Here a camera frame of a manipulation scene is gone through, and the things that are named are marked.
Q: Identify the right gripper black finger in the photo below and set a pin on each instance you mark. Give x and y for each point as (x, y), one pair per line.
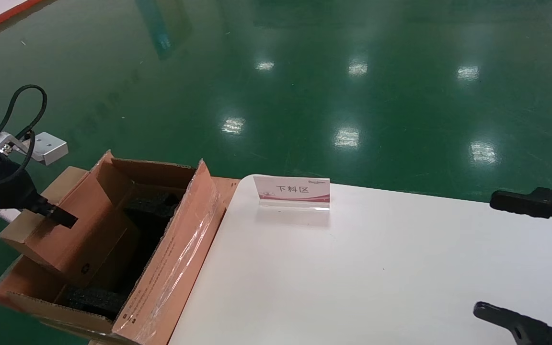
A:
(525, 330)
(534, 205)

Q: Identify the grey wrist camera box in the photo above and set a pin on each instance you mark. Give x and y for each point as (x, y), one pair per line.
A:
(51, 147)

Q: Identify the acrylic sign with Chinese text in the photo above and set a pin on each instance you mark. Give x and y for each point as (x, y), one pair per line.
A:
(290, 191)

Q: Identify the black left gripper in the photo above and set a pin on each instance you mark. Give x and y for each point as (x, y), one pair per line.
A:
(3, 191)

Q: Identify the large open cardboard box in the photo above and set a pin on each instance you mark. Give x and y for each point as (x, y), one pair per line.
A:
(175, 268)

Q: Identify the small cardboard box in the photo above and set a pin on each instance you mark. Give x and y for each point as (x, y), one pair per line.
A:
(65, 249)

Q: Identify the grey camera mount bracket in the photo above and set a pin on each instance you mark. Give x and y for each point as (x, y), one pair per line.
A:
(10, 141)

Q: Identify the black foam insert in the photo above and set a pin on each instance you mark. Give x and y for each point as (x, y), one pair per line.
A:
(94, 301)
(151, 206)

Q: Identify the white stand leg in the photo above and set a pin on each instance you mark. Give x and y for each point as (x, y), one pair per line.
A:
(7, 214)

